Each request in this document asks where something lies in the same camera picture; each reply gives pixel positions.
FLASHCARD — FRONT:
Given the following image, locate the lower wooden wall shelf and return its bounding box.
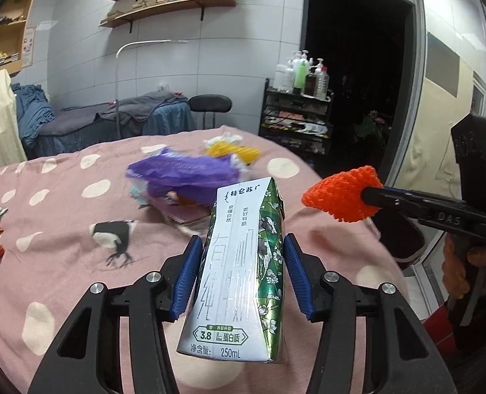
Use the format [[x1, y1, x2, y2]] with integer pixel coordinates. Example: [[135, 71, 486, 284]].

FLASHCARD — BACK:
[[99, 0, 239, 29]]

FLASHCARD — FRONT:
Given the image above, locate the purple plastic snack bag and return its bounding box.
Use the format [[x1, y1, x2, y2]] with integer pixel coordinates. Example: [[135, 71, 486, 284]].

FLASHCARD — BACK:
[[126, 147, 248, 207]]

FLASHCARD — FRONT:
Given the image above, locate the yellow foam fruit net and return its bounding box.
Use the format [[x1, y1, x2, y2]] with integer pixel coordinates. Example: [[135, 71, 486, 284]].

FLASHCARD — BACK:
[[206, 141, 261, 164]]

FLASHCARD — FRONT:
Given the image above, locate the massage bed with blue covers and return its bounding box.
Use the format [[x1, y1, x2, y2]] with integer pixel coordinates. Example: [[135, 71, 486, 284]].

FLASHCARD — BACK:
[[11, 83, 197, 159]]

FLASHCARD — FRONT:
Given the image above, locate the black wire trolley rack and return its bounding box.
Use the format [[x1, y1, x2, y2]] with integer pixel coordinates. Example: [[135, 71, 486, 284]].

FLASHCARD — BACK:
[[259, 78, 332, 156]]

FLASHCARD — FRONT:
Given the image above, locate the white arc floor lamp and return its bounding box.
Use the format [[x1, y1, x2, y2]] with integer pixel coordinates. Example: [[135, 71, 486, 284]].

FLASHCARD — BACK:
[[114, 38, 190, 141]]

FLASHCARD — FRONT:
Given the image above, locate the pink polka dot bedsheet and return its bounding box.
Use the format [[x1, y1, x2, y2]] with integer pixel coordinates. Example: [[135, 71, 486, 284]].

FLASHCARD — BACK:
[[0, 130, 406, 392]]

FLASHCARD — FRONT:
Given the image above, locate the clear pump bottle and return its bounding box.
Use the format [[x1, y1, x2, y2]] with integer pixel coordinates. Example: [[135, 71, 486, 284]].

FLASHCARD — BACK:
[[315, 58, 328, 100]]

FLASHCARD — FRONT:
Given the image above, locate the wooden bookcase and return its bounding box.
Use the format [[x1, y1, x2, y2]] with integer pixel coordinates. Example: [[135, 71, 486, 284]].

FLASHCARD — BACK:
[[0, 0, 34, 76]]

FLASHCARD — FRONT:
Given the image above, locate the white pump bottle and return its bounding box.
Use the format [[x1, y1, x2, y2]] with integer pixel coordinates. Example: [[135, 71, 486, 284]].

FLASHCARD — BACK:
[[273, 51, 302, 94]]

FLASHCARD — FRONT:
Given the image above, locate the right hand on gripper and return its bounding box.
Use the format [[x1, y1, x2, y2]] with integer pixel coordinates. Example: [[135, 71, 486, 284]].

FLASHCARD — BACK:
[[442, 234, 486, 300]]

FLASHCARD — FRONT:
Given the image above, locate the dark brown trash bin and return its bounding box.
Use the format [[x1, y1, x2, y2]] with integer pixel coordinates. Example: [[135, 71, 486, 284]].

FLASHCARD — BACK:
[[372, 209, 425, 271]]

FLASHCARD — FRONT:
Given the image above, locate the dark brown pump bottle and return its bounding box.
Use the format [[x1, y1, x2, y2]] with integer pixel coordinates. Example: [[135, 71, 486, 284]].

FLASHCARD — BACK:
[[303, 66, 317, 97]]

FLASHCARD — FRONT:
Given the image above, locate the orange foam fruit net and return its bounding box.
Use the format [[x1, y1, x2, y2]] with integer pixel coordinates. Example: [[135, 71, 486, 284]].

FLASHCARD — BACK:
[[302, 165, 383, 222]]

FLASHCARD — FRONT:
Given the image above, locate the green white milk carton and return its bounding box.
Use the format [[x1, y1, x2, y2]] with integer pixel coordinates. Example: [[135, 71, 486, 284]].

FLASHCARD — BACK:
[[177, 177, 285, 363]]

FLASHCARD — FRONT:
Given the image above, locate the green pump bottle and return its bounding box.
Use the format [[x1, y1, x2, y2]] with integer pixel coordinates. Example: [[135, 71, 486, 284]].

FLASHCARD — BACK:
[[294, 55, 309, 94]]

